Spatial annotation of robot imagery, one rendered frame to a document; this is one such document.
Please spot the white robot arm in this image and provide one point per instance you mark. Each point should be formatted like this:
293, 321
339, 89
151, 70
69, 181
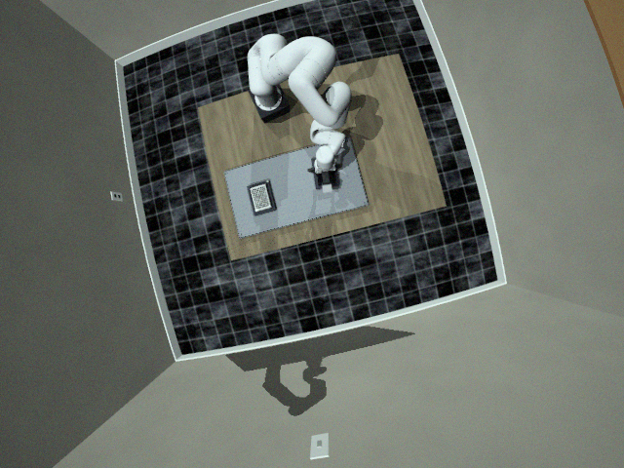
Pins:
306, 62

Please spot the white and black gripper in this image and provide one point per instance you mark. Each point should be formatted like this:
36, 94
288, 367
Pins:
318, 171

